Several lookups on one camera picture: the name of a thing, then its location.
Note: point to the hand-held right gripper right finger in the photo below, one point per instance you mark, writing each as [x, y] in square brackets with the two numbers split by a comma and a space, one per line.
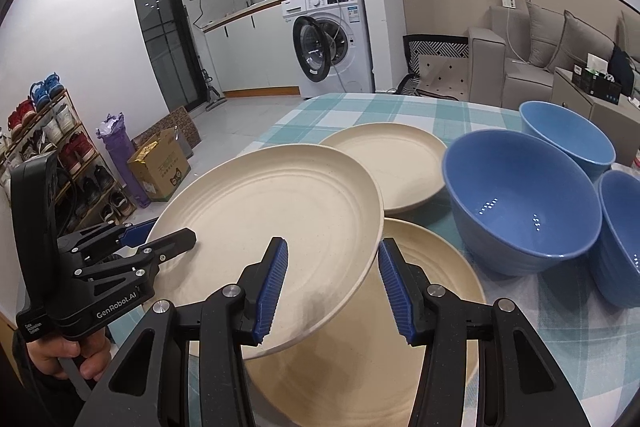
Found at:
[397, 297]

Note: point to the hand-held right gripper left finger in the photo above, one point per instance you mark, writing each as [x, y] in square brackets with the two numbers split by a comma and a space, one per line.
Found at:
[267, 297]

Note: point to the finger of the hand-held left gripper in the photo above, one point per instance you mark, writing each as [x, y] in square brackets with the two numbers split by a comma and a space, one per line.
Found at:
[135, 232]
[170, 241]

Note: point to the cream plate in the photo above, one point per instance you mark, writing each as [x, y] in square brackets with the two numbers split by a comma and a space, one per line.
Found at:
[345, 367]
[280, 207]

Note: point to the beige bowl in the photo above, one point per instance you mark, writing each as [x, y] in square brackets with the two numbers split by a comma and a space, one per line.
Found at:
[395, 162]

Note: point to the person's left forearm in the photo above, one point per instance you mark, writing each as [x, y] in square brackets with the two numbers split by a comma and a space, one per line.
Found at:
[45, 402]

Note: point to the person's left hand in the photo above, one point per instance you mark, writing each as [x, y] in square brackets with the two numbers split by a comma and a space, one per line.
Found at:
[95, 354]

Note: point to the open cardboard box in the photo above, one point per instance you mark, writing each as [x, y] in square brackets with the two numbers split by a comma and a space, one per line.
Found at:
[160, 172]

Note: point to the purple bag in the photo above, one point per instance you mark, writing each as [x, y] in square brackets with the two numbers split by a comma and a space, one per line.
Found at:
[122, 152]

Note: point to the shoe rack with shoes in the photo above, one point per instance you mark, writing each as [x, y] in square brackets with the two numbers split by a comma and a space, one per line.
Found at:
[75, 152]

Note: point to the wooden shoe rack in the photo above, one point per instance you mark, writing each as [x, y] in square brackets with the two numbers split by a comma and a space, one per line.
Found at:
[67, 132]

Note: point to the flat brown patterned cardboard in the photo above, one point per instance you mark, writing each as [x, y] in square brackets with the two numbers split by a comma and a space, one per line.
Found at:
[182, 122]

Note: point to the stick vacuum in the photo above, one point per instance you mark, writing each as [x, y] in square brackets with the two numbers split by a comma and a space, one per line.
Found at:
[212, 92]

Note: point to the dark glass door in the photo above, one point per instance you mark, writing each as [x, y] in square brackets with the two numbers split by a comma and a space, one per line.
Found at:
[160, 32]

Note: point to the white kitchen counter cabinet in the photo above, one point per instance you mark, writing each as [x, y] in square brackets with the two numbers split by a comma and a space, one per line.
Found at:
[250, 52]

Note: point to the small blue bowl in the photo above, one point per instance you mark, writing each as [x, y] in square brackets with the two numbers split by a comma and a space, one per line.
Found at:
[622, 237]

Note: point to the grey sofa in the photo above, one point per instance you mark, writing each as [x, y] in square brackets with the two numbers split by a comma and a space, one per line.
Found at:
[490, 67]

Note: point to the white washing machine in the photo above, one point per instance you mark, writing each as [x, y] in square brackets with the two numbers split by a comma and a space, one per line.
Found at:
[345, 47]

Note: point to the grey side cabinet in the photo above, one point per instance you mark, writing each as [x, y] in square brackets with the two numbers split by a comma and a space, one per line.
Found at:
[570, 107]

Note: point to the plastic water bottle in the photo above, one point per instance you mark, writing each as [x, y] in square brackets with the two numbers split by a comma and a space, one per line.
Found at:
[636, 159]

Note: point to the black box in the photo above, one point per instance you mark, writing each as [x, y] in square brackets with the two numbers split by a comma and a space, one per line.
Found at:
[595, 84]

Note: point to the grey cushion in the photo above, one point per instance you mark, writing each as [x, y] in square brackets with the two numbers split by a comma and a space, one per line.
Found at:
[631, 34]
[542, 34]
[580, 42]

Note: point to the dark clothing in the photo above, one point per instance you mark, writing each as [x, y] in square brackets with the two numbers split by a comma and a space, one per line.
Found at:
[621, 63]

